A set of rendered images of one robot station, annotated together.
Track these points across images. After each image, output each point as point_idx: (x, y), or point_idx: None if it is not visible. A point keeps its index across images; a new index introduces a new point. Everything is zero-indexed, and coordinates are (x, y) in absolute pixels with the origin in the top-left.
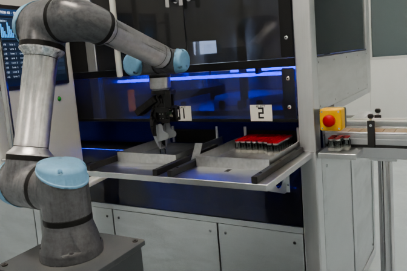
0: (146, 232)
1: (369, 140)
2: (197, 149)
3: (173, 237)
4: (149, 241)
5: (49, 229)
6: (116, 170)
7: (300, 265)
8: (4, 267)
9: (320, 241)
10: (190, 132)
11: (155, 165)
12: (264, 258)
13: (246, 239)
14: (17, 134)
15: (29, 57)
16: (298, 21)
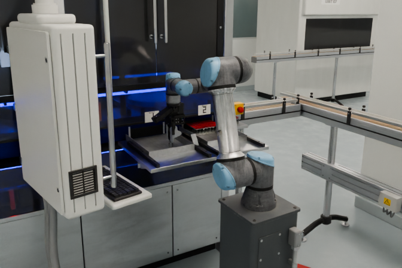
0: (114, 212)
1: (242, 116)
2: (194, 138)
3: (138, 207)
4: (116, 218)
5: (267, 191)
6: (176, 162)
7: (219, 192)
8: (257, 221)
9: None
10: (142, 129)
11: (183, 153)
12: (200, 196)
13: (190, 188)
14: (233, 145)
15: (230, 95)
16: (227, 56)
